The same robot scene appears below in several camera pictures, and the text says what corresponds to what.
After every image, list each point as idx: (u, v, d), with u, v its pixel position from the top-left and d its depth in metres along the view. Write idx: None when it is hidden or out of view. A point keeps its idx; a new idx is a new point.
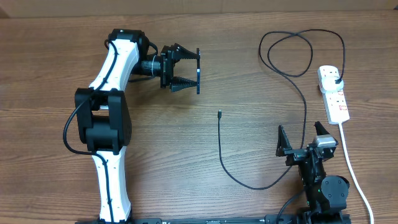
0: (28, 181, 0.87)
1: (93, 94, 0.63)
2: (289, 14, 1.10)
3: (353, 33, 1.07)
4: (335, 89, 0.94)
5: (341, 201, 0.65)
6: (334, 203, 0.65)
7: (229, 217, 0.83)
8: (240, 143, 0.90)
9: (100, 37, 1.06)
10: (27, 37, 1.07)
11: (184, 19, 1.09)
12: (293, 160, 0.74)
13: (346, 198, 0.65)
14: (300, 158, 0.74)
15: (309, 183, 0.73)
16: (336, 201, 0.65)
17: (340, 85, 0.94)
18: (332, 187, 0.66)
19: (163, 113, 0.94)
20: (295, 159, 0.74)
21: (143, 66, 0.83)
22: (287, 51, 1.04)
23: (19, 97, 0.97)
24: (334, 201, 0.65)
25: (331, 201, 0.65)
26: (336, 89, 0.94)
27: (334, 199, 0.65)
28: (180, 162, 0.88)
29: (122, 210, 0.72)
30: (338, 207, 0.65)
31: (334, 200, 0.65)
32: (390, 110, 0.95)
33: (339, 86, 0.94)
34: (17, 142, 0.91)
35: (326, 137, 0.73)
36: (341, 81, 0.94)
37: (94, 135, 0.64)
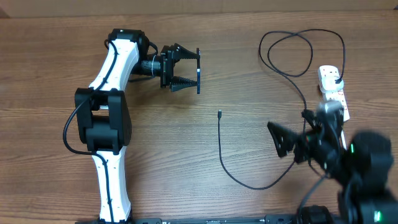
0: (28, 181, 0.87)
1: (93, 94, 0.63)
2: (288, 14, 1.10)
3: (352, 33, 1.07)
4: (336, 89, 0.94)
5: (385, 163, 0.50)
6: (377, 162, 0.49)
7: (229, 217, 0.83)
8: (240, 143, 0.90)
9: (99, 37, 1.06)
10: (27, 37, 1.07)
11: (184, 19, 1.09)
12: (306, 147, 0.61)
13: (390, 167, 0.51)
14: (314, 144, 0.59)
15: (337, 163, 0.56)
16: (382, 168, 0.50)
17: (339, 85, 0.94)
18: (370, 145, 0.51)
19: (163, 113, 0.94)
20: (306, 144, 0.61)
21: (143, 66, 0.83)
22: (287, 51, 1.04)
23: (19, 97, 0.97)
24: (379, 172, 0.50)
25: (370, 171, 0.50)
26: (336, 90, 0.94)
27: (377, 168, 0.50)
28: (180, 162, 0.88)
29: (122, 210, 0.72)
30: (376, 182, 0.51)
31: (379, 163, 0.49)
32: (390, 110, 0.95)
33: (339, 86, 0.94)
34: (17, 142, 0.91)
35: (333, 101, 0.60)
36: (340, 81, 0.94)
37: (94, 135, 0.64)
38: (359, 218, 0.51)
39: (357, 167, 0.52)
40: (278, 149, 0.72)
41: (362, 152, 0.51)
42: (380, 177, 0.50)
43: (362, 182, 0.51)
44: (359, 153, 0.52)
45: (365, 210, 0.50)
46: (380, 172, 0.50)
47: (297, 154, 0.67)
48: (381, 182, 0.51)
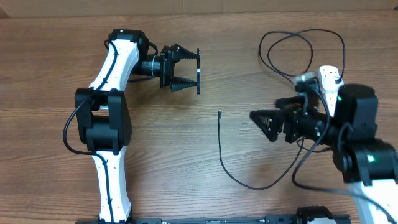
0: (28, 181, 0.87)
1: (93, 94, 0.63)
2: (288, 14, 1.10)
3: (352, 33, 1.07)
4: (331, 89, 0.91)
5: (372, 106, 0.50)
6: (364, 105, 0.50)
7: (229, 217, 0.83)
8: (240, 143, 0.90)
9: (100, 37, 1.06)
10: (28, 37, 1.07)
11: (184, 20, 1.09)
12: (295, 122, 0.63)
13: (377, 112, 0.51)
14: (299, 117, 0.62)
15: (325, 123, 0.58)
16: (369, 112, 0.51)
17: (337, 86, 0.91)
18: (356, 91, 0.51)
19: (163, 113, 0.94)
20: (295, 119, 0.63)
21: (143, 66, 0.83)
22: (287, 51, 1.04)
23: (19, 97, 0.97)
24: (365, 115, 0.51)
25: (358, 116, 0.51)
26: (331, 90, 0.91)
27: (364, 112, 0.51)
28: (180, 162, 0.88)
29: (122, 210, 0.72)
30: (364, 127, 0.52)
31: (364, 109, 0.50)
32: (391, 110, 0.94)
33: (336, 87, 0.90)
34: (17, 142, 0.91)
35: (306, 75, 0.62)
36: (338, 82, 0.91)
37: (94, 135, 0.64)
38: (354, 164, 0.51)
39: (345, 116, 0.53)
40: (268, 133, 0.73)
41: (347, 100, 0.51)
42: (367, 122, 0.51)
43: (352, 129, 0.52)
44: (345, 101, 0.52)
45: (359, 155, 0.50)
46: (367, 116, 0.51)
47: (287, 133, 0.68)
48: (370, 127, 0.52)
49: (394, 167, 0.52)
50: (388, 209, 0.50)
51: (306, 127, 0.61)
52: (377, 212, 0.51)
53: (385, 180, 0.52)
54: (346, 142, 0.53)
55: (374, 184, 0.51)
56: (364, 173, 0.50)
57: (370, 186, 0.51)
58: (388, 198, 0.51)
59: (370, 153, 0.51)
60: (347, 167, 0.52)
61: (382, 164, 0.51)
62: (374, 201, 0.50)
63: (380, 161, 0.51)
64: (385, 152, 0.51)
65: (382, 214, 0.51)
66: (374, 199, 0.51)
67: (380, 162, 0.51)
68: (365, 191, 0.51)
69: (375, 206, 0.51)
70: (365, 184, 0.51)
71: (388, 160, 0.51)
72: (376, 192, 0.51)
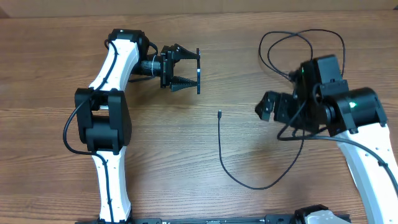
0: (28, 181, 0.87)
1: (93, 94, 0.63)
2: (288, 14, 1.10)
3: (352, 33, 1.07)
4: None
5: (332, 63, 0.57)
6: (324, 63, 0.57)
7: (229, 217, 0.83)
8: (240, 143, 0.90)
9: (99, 37, 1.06)
10: (27, 37, 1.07)
11: (184, 20, 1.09)
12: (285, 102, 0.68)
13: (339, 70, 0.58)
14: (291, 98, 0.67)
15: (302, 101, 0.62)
16: (333, 68, 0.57)
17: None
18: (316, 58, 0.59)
19: (163, 113, 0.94)
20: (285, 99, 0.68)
21: (143, 66, 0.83)
22: (287, 51, 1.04)
23: (20, 97, 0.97)
24: (330, 73, 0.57)
25: (323, 73, 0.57)
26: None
27: (328, 70, 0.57)
28: (180, 162, 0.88)
29: (122, 210, 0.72)
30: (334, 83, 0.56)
31: (326, 65, 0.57)
32: (391, 110, 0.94)
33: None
34: (17, 142, 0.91)
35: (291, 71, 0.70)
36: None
37: (94, 135, 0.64)
38: (336, 112, 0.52)
39: (313, 79, 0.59)
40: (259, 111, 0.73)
41: (311, 67, 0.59)
42: (335, 78, 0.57)
43: (323, 86, 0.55)
44: (309, 69, 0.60)
45: (339, 102, 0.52)
46: (332, 73, 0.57)
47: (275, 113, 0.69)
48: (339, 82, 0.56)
49: (377, 111, 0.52)
50: (376, 152, 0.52)
51: (293, 106, 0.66)
52: (366, 158, 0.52)
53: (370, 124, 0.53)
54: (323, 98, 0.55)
55: (360, 130, 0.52)
56: (348, 119, 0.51)
57: (357, 133, 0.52)
58: (375, 141, 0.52)
59: (352, 99, 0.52)
60: (331, 119, 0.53)
61: (364, 109, 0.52)
62: (363, 147, 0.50)
63: (362, 106, 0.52)
64: (366, 97, 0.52)
65: (372, 159, 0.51)
66: (362, 143, 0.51)
67: (362, 107, 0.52)
68: (352, 137, 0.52)
69: (365, 152, 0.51)
70: (351, 130, 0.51)
71: (369, 105, 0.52)
72: (363, 138, 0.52)
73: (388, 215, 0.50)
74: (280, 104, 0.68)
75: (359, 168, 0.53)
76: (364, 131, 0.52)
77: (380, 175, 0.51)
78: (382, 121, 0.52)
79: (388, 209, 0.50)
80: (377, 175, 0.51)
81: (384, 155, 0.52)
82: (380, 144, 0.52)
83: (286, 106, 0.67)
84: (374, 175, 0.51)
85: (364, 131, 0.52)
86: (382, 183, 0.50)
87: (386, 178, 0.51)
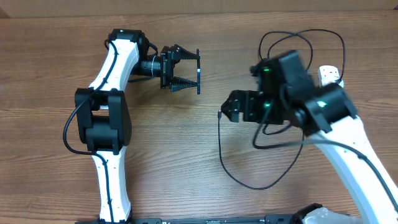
0: (28, 181, 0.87)
1: (93, 94, 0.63)
2: (288, 14, 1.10)
3: (352, 33, 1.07)
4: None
5: (296, 60, 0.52)
6: (288, 61, 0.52)
7: (229, 217, 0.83)
8: (240, 143, 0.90)
9: (99, 37, 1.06)
10: (27, 37, 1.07)
11: (184, 20, 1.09)
12: (251, 101, 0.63)
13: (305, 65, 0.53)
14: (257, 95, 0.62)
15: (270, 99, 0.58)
16: (298, 65, 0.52)
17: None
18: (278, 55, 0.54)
19: (163, 113, 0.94)
20: (250, 99, 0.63)
21: (142, 66, 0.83)
22: (287, 51, 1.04)
23: (19, 97, 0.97)
24: (296, 71, 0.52)
25: (288, 73, 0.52)
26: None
27: (293, 68, 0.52)
28: (180, 162, 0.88)
29: (122, 210, 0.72)
30: (301, 81, 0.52)
31: (291, 62, 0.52)
32: (390, 110, 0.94)
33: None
34: (17, 142, 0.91)
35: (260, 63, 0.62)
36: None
37: (94, 135, 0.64)
38: (307, 115, 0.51)
39: (278, 79, 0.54)
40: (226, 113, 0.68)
41: (275, 66, 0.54)
42: (301, 75, 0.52)
43: (291, 86, 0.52)
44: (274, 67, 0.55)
45: (308, 103, 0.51)
46: (298, 70, 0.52)
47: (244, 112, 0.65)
48: (306, 79, 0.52)
49: (347, 104, 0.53)
50: (354, 147, 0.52)
51: (259, 104, 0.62)
52: (346, 155, 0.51)
53: (342, 118, 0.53)
54: (291, 98, 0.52)
55: (334, 127, 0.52)
56: (320, 120, 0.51)
57: (331, 131, 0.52)
58: (352, 135, 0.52)
59: (320, 98, 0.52)
60: (303, 121, 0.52)
61: (334, 106, 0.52)
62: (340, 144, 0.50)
63: (332, 104, 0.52)
64: (334, 93, 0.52)
65: (351, 154, 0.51)
66: (337, 140, 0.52)
67: (332, 104, 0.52)
68: (328, 136, 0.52)
69: (343, 148, 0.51)
70: (326, 131, 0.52)
71: (339, 100, 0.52)
72: (337, 135, 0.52)
73: (379, 207, 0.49)
74: (246, 104, 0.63)
75: (341, 165, 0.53)
76: (337, 128, 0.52)
77: (362, 169, 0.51)
78: (353, 113, 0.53)
79: (377, 201, 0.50)
80: (359, 169, 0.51)
81: (361, 148, 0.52)
82: (357, 138, 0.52)
83: (254, 104, 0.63)
84: (357, 170, 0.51)
85: (337, 127, 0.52)
86: (365, 177, 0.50)
87: (369, 170, 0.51)
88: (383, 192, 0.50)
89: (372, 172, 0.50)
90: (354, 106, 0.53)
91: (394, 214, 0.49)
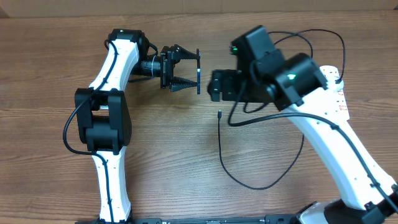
0: (28, 181, 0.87)
1: (93, 94, 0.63)
2: (288, 14, 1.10)
3: (352, 33, 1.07)
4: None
5: (261, 35, 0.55)
6: (254, 37, 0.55)
7: (229, 217, 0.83)
8: (240, 143, 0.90)
9: (99, 37, 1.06)
10: (27, 37, 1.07)
11: (184, 19, 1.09)
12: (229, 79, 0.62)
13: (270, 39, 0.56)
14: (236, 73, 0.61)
15: (245, 78, 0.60)
16: (263, 40, 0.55)
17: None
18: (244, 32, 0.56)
19: (163, 113, 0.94)
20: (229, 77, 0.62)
21: (142, 66, 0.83)
22: (287, 51, 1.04)
23: (19, 97, 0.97)
24: (262, 46, 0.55)
25: (255, 49, 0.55)
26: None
27: (259, 43, 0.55)
28: (180, 162, 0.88)
29: (122, 210, 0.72)
30: (268, 56, 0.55)
31: (257, 38, 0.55)
32: (391, 110, 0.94)
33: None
34: (17, 142, 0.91)
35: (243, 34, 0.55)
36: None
37: (94, 135, 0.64)
38: (279, 89, 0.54)
39: (247, 56, 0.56)
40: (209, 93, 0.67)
41: (241, 43, 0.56)
42: (268, 50, 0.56)
43: (260, 62, 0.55)
44: (241, 45, 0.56)
45: (278, 78, 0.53)
46: (264, 45, 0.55)
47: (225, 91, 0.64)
48: (273, 53, 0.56)
49: (317, 75, 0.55)
50: (326, 117, 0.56)
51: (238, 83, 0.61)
52: (318, 126, 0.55)
53: (314, 90, 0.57)
54: (262, 73, 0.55)
55: (306, 100, 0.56)
56: (291, 93, 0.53)
57: (303, 104, 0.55)
58: (323, 107, 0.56)
59: (290, 71, 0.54)
60: (275, 96, 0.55)
61: (304, 78, 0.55)
62: (313, 115, 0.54)
63: (301, 76, 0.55)
64: (303, 65, 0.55)
65: (324, 126, 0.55)
66: (310, 112, 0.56)
67: (301, 76, 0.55)
68: (300, 109, 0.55)
69: (316, 120, 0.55)
70: (298, 104, 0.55)
71: (308, 72, 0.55)
72: (310, 107, 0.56)
73: (353, 175, 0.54)
74: (225, 83, 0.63)
75: (314, 136, 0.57)
76: (308, 101, 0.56)
77: (334, 139, 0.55)
78: (324, 84, 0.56)
79: (350, 169, 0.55)
80: (333, 140, 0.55)
81: (332, 117, 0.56)
82: (328, 109, 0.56)
83: (231, 83, 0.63)
84: (329, 139, 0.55)
85: (310, 100, 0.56)
86: (339, 146, 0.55)
87: (341, 139, 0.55)
88: (354, 159, 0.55)
89: (345, 142, 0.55)
90: (324, 78, 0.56)
91: (365, 180, 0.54)
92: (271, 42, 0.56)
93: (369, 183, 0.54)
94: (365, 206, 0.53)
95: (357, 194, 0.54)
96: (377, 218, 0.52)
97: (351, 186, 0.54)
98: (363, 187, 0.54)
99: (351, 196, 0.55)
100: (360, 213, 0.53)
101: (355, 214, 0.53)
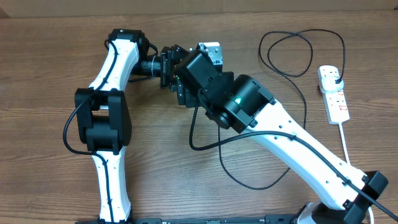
0: (28, 181, 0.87)
1: (93, 94, 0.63)
2: (288, 14, 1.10)
3: (352, 33, 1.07)
4: (217, 44, 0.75)
5: (199, 63, 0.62)
6: (193, 66, 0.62)
7: (229, 217, 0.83)
8: (240, 143, 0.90)
9: (99, 37, 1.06)
10: (27, 37, 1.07)
11: (184, 19, 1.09)
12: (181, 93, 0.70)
13: (209, 65, 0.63)
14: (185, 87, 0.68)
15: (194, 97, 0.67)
16: (204, 67, 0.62)
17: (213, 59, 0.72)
18: (183, 61, 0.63)
19: (163, 113, 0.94)
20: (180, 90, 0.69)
21: (142, 66, 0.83)
22: (287, 51, 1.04)
23: (19, 97, 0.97)
24: (204, 73, 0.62)
25: (198, 77, 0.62)
26: (218, 46, 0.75)
27: (200, 72, 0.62)
28: (180, 162, 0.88)
29: (122, 210, 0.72)
30: (211, 81, 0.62)
31: (196, 66, 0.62)
32: (390, 110, 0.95)
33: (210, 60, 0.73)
34: (17, 142, 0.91)
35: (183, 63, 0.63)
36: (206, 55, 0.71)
37: (94, 135, 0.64)
38: (231, 116, 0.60)
39: (191, 83, 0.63)
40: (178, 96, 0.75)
41: (183, 73, 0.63)
42: (209, 74, 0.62)
43: (206, 89, 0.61)
44: (183, 74, 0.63)
45: (228, 105, 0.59)
46: (205, 72, 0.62)
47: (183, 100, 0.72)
48: (214, 78, 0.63)
49: (262, 92, 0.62)
50: (282, 130, 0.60)
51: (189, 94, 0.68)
52: (278, 140, 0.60)
53: (263, 107, 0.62)
54: (209, 100, 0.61)
55: (259, 119, 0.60)
56: (243, 116, 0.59)
57: (257, 124, 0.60)
58: (278, 121, 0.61)
59: (236, 96, 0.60)
60: (229, 122, 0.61)
61: (249, 99, 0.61)
62: (268, 132, 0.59)
63: (247, 98, 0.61)
64: (247, 87, 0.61)
65: (282, 138, 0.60)
66: (266, 129, 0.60)
67: (247, 98, 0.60)
68: (256, 128, 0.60)
69: (273, 135, 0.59)
70: (251, 125, 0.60)
71: (252, 92, 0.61)
72: (263, 124, 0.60)
73: (324, 178, 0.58)
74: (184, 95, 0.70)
75: (278, 150, 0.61)
76: (260, 119, 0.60)
77: (296, 150, 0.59)
78: (270, 99, 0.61)
79: (318, 174, 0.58)
80: (294, 150, 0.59)
81: (288, 128, 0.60)
82: (282, 122, 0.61)
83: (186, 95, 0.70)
84: (292, 151, 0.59)
85: (261, 118, 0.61)
86: (303, 156, 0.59)
87: (301, 149, 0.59)
88: (319, 163, 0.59)
89: (305, 149, 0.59)
90: (268, 93, 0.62)
91: (337, 180, 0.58)
92: (211, 68, 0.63)
93: (342, 182, 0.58)
94: (344, 205, 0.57)
95: (334, 196, 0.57)
96: (358, 214, 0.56)
97: (326, 190, 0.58)
98: (336, 188, 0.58)
99: (329, 199, 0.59)
100: (342, 213, 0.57)
101: (337, 217, 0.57)
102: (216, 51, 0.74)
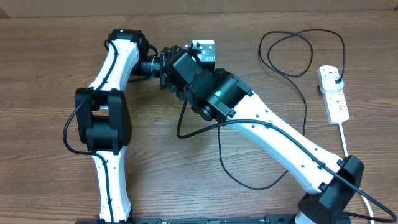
0: (28, 181, 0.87)
1: (93, 94, 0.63)
2: (288, 14, 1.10)
3: (352, 33, 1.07)
4: (212, 42, 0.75)
5: (184, 61, 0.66)
6: (179, 64, 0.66)
7: (229, 217, 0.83)
8: (240, 143, 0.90)
9: (99, 37, 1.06)
10: (27, 37, 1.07)
11: (184, 19, 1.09)
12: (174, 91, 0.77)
13: (194, 63, 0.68)
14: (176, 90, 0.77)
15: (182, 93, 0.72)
16: (189, 65, 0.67)
17: (204, 58, 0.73)
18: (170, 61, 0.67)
19: (163, 113, 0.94)
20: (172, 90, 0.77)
21: (142, 66, 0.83)
22: (287, 51, 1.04)
23: (19, 97, 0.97)
24: (189, 70, 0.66)
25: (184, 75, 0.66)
26: (212, 45, 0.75)
27: (186, 69, 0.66)
28: (180, 162, 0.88)
29: (122, 210, 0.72)
30: (196, 78, 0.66)
31: (181, 65, 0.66)
32: (390, 110, 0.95)
33: (201, 58, 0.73)
34: (17, 142, 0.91)
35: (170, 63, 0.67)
36: (198, 53, 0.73)
37: (94, 135, 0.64)
38: (212, 109, 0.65)
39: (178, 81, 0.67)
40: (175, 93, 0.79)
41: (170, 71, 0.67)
42: (194, 72, 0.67)
43: (191, 85, 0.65)
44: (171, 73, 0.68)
45: (209, 99, 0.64)
46: (190, 69, 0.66)
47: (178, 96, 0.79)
48: (198, 75, 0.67)
49: (240, 86, 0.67)
50: (258, 119, 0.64)
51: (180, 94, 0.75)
52: (255, 128, 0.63)
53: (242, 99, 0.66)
54: (194, 95, 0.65)
55: (237, 110, 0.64)
56: (224, 109, 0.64)
57: (236, 114, 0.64)
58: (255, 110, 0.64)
59: (217, 90, 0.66)
60: (211, 114, 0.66)
61: (229, 93, 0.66)
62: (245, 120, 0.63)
63: (227, 92, 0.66)
64: (227, 83, 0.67)
65: (259, 126, 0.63)
66: (243, 118, 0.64)
67: (227, 92, 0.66)
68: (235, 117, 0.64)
69: (250, 123, 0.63)
70: (231, 116, 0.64)
71: (232, 86, 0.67)
72: (240, 114, 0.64)
73: (300, 163, 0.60)
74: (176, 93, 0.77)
75: (257, 138, 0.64)
76: (239, 109, 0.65)
77: (273, 137, 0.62)
78: (248, 91, 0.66)
79: (295, 159, 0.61)
80: (270, 135, 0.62)
81: (264, 117, 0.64)
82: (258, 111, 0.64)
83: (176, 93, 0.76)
84: (270, 139, 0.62)
85: (240, 109, 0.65)
86: (280, 144, 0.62)
87: (278, 136, 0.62)
88: (296, 150, 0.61)
89: (282, 136, 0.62)
90: (247, 86, 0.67)
91: (313, 164, 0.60)
92: (195, 66, 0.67)
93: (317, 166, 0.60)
94: (320, 188, 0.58)
95: (309, 179, 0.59)
96: (333, 196, 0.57)
97: (302, 173, 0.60)
98: (311, 172, 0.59)
99: (306, 183, 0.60)
100: (318, 196, 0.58)
101: (314, 200, 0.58)
102: (209, 50, 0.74)
